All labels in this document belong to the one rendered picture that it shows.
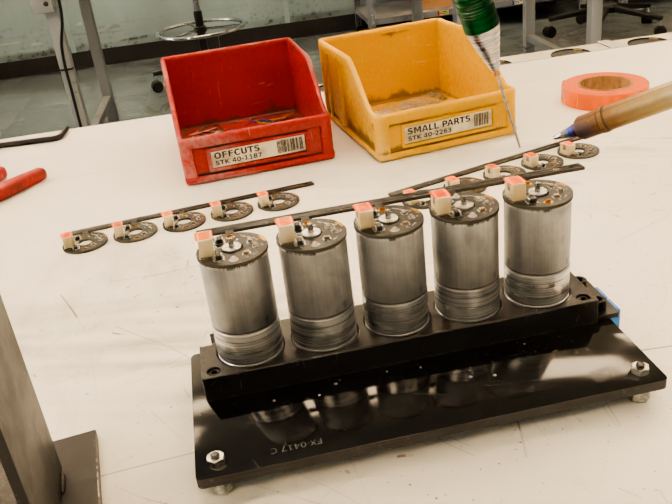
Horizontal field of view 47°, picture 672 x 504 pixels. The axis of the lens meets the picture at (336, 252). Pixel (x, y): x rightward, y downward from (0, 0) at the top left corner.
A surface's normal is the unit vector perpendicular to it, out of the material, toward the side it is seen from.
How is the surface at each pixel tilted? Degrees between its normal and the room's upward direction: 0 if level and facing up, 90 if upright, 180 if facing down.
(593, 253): 0
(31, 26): 90
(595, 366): 0
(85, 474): 0
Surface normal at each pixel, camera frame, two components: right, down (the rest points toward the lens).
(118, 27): 0.15, 0.44
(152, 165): -0.11, -0.88
